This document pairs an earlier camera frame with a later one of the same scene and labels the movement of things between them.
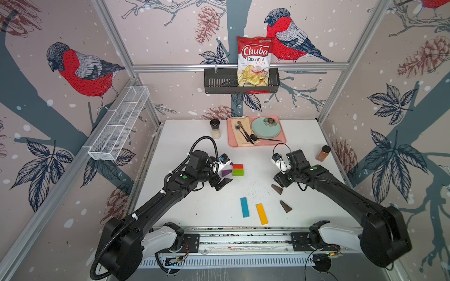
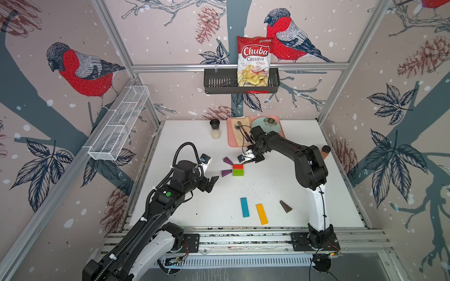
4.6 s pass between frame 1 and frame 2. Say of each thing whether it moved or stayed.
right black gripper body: moved
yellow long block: stayed
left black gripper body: moved
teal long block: stayed
